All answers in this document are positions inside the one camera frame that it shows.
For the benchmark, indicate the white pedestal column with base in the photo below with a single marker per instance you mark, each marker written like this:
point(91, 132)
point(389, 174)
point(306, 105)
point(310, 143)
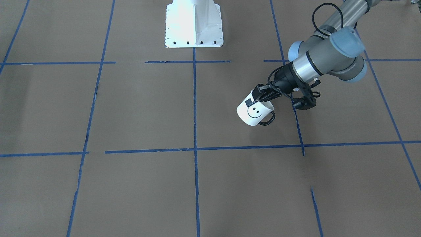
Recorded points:
point(193, 24)

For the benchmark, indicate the white smiley face mug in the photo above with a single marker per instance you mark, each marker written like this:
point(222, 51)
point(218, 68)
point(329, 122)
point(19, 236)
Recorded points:
point(253, 112)

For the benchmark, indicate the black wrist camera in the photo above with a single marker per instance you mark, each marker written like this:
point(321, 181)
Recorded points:
point(307, 101)

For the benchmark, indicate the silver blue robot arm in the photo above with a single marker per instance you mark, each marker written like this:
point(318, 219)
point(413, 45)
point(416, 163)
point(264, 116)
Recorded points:
point(334, 49)

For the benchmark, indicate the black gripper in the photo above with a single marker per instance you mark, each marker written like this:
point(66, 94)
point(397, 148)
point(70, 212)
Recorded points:
point(284, 78)

